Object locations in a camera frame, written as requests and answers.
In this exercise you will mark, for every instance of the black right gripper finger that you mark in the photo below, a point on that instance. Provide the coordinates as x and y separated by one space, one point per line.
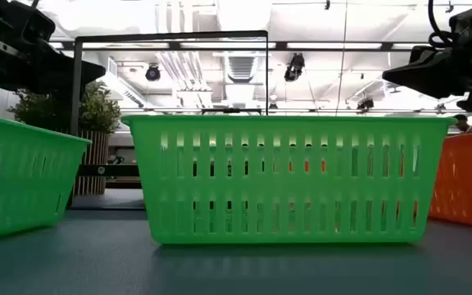
432 75

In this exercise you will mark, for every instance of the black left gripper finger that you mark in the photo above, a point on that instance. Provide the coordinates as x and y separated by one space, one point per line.
72 78

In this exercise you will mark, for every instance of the orange slotted plastic basket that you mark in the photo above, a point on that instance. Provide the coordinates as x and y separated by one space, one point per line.
469 180

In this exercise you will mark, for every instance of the green slotted plastic basket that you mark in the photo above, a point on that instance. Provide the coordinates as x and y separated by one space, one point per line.
14 192
285 186

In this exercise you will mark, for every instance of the green plant in striped pot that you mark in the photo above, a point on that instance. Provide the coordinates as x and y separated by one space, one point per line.
96 110

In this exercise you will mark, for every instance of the person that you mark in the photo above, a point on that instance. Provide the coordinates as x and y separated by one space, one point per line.
461 122

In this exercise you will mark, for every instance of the black ceiling spotlight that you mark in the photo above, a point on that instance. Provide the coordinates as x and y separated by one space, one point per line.
294 67
152 73
365 104

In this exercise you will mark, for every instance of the ceiling ventilation grille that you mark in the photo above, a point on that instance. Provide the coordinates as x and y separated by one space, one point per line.
241 67

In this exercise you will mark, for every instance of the wooden shelf with black frame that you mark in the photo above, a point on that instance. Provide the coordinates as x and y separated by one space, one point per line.
170 36

